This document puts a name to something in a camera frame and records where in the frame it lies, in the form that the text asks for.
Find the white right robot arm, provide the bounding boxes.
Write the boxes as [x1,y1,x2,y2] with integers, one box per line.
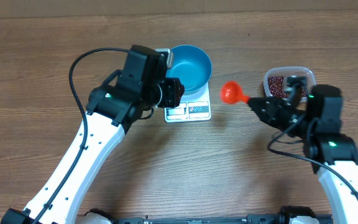
[248,85,358,223]

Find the clear plastic food container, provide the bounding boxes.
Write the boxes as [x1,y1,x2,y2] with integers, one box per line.
[263,67,316,100]

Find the orange plastic measuring scoop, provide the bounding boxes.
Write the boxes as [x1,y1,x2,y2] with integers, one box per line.
[220,81,250,105]

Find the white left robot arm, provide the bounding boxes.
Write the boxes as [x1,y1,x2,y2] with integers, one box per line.
[1,45,185,223]

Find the red adzuki beans in container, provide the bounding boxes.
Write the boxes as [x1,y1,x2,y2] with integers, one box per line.
[267,76,289,99]

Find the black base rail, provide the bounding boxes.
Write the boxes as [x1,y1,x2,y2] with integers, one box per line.
[85,205,334,224]

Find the white digital kitchen scale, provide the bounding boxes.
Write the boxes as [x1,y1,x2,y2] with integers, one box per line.
[164,84,211,123]

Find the teal blue bowl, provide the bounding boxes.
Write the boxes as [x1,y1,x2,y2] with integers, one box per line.
[166,45,213,95]

